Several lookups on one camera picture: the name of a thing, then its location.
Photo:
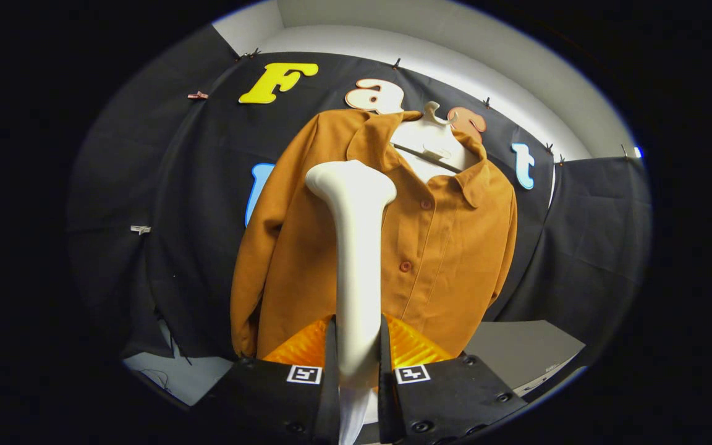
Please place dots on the white garment steamer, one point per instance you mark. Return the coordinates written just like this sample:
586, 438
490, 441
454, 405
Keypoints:
356, 259

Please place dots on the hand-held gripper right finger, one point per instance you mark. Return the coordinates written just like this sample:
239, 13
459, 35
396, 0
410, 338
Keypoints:
449, 395

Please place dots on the white torso form hanger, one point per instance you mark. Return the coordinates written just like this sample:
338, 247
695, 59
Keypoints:
421, 139

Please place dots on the small pink clip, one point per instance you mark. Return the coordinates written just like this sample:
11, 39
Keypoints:
197, 95

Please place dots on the small white clip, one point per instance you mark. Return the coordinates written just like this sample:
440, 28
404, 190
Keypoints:
140, 229

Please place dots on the row of black cloth clips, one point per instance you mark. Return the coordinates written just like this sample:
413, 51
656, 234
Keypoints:
397, 63

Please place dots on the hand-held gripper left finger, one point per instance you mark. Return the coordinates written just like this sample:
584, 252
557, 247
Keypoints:
269, 402

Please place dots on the black backdrop cloth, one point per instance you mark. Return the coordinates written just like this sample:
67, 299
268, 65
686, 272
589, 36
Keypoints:
591, 235

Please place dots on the grey cabinet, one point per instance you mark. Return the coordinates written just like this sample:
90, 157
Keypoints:
517, 352

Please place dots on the brown button-up shirt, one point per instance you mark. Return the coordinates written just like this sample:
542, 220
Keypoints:
442, 266

